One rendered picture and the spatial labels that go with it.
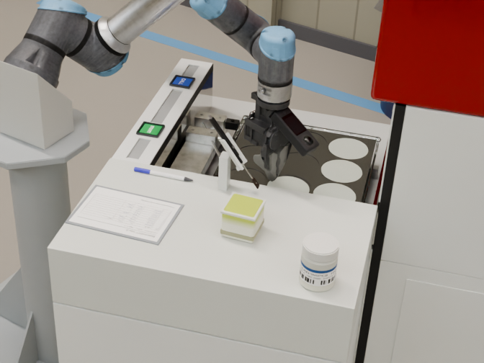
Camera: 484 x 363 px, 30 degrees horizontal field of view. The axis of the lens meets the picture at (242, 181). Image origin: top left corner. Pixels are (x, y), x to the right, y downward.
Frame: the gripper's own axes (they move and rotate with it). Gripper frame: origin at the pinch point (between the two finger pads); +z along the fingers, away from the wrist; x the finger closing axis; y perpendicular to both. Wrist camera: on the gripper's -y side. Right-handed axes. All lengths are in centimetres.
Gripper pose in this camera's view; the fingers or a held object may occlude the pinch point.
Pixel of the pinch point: (275, 177)
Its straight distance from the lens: 206.3
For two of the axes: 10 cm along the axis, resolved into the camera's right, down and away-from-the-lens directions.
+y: -7.2, -4.2, 5.5
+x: -6.9, 3.8, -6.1
